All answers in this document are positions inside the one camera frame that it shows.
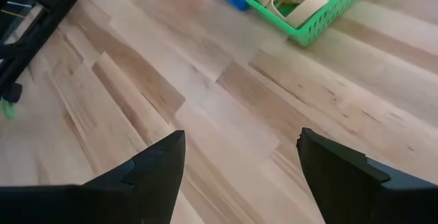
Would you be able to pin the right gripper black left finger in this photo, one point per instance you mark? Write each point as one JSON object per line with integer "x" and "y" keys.
{"x": 102, "y": 203}

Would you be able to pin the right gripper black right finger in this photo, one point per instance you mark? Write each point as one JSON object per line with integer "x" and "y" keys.
{"x": 359, "y": 200}

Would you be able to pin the green rubber band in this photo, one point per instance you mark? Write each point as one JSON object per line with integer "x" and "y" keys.
{"x": 7, "y": 110}

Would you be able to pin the green plastic basket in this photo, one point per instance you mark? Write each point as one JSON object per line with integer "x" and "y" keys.
{"x": 308, "y": 35}

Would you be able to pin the black metal table frame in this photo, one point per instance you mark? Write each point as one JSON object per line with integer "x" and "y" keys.
{"x": 41, "y": 28}

